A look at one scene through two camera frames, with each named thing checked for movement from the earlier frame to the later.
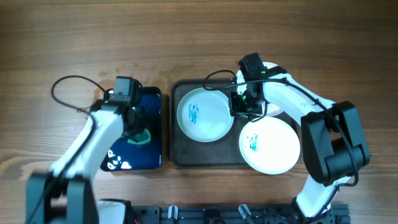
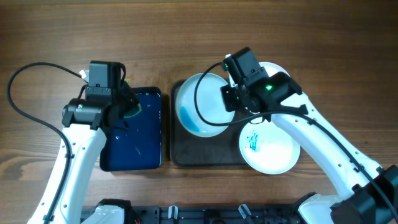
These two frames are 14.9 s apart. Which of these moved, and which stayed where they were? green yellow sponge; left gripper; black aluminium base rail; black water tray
Moved: left gripper; green yellow sponge
Stayed: black water tray; black aluminium base rail
